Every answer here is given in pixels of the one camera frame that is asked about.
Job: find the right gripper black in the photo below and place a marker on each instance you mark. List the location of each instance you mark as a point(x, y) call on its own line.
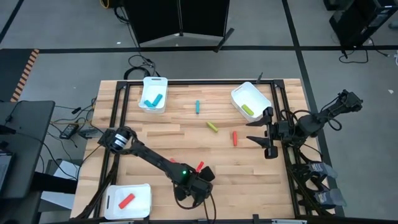
point(278, 130)

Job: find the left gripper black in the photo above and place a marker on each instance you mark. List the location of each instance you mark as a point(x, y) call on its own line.
point(199, 188)

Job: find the yellow-green block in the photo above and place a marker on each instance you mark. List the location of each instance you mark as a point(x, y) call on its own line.
point(212, 126)
point(247, 109)

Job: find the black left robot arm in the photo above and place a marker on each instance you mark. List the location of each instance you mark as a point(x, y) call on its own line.
point(149, 155)

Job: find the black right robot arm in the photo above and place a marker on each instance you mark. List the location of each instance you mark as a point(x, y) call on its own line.
point(314, 123)

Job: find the white plastic bin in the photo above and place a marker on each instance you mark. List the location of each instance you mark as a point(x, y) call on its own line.
point(154, 90)
point(140, 199)
point(255, 96)

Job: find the grey weight bag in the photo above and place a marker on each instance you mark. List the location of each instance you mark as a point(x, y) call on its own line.
point(331, 197)
point(323, 169)

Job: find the small grey box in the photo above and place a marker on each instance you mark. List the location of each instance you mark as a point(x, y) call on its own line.
point(88, 133)

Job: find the white flat box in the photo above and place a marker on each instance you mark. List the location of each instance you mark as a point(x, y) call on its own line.
point(63, 169)

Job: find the black power adapter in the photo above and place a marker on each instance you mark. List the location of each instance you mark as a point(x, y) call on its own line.
point(69, 131)

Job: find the black equipment cart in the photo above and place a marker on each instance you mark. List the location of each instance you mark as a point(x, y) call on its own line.
point(357, 21)

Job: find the black folding panel stand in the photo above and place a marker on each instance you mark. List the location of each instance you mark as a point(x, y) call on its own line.
point(155, 18)

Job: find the black side desk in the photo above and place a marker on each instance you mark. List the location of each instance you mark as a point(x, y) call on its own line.
point(28, 140)

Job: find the black mat orange striped edge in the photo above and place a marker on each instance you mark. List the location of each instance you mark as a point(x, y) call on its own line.
point(12, 71)

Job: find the black table edge bracket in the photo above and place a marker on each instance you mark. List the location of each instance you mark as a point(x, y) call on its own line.
point(255, 218)

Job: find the black aluminium table frame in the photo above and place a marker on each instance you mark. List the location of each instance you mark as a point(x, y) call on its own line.
point(202, 82)

